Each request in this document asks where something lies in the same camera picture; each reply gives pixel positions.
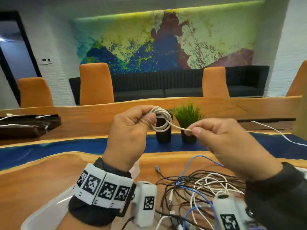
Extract person's left hand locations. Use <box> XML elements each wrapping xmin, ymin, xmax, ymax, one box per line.
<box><xmin>102</xmin><ymin>105</ymin><xmax>158</xmax><ymax>172</ymax></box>

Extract person's right hand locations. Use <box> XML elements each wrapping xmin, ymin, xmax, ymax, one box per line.
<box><xmin>185</xmin><ymin>118</ymin><xmax>283</xmax><ymax>182</ymax></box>

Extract pile of cables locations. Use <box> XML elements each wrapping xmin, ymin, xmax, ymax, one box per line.
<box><xmin>121</xmin><ymin>155</ymin><xmax>267</xmax><ymax>230</ymax></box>

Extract clear plastic organizer box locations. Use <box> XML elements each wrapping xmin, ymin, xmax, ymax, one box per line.
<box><xmin>20</xmin><ymin>160</ymin><xmax>141</xmax><ymax>230</ymax></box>

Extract person's left forearm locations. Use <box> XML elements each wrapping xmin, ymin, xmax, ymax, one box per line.
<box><xmin>55</xmin><ymin>211</ymin><xmax>113</xmax><ymax>230</ymax></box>

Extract black cylinder pot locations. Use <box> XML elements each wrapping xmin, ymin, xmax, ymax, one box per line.
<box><xmin>155</xmin><ymin>112</ymin><xmax>173</xmax><ymax>143</ymax></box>

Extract green potted plant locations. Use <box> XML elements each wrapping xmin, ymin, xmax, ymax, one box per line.
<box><xmin>171</xmin><ymin>102</ymin><xmax>205</xmax><ymax>144</ymax></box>

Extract tall orange chair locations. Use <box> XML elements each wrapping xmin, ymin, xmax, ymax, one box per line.
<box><xmin>79</xmin><ymin>62</ymin><xmax>115</xmax><ymax>106</ymax></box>

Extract black sofa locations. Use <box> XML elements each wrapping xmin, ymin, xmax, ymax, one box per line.
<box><xmin>69</xmin><ymin>65</ymin><xmax>270</xmax><ymax>106</ymax></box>

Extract black right wristband with marker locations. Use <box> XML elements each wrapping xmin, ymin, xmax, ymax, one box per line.
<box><xmin>244</xmin><ymin>162</ymin><xmax>307</xmax><ymax>230</ymax></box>

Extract brown cardboard sheet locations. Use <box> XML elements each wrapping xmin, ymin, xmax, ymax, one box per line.
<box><xmin>293</xmin><ymin>83</ymin><xmax>307</xmax><ymax>141</ymax></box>

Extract black left wristband with markers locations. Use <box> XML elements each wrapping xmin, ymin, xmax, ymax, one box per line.
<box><xmin>68</xmin><ymin>157</ymin><xmax>137</xmax><ymax>227</ymax></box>

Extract dark brown leather case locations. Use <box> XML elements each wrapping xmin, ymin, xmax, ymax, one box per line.
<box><xmin>0</xmin><ymin>113</ymin><xmax>62</xmax><ymax>140</ymax></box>

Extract long thin white cable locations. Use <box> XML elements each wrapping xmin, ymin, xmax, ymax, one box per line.
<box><xmin>251</xmin><ymin>121</ymin><xmax>307</xmax><ymax>147</ymax></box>

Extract colourful abstract wall painting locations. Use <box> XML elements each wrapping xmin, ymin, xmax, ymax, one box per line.
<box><xmin>71</xmin><ymin>0</ymin><xmax>264</xmax><ymax>74</ymax></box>

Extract black door frame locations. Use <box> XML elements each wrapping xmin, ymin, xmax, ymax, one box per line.
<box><xmin>0</xmin><ymin>11</ymin><xmax>43</xmax><ymax>106</ymax></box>

